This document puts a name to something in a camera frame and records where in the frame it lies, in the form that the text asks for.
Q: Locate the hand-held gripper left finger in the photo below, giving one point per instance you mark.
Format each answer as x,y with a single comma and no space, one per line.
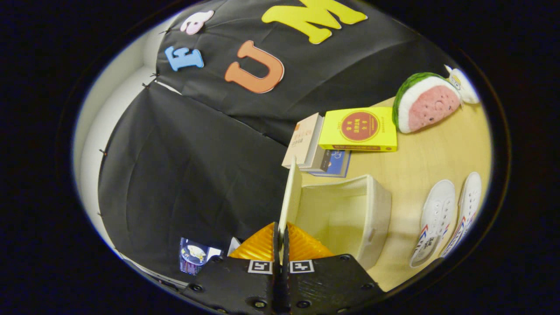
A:
245,288

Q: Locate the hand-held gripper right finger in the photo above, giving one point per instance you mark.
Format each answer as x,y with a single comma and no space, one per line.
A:
323,284

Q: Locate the beige fabric storage box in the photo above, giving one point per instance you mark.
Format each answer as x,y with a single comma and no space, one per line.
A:
345,218

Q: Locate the white canvas shoe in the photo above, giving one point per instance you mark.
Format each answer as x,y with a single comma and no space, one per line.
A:
469,201
435,214

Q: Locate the dark printed package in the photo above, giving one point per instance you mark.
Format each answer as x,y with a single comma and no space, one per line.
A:
192,256

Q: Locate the blue book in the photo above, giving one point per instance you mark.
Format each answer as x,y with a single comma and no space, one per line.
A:
339,164

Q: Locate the dark grey book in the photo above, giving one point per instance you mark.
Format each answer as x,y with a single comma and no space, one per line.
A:
323,161

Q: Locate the beige book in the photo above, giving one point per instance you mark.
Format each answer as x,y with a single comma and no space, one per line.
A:
302,138

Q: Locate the yellow book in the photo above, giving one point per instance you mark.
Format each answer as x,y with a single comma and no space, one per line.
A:
358,127

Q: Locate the watermelon slice plush toy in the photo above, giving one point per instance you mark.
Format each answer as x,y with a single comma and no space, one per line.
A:
428,105

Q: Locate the white plush toy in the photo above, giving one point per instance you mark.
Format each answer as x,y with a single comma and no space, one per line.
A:
463,85

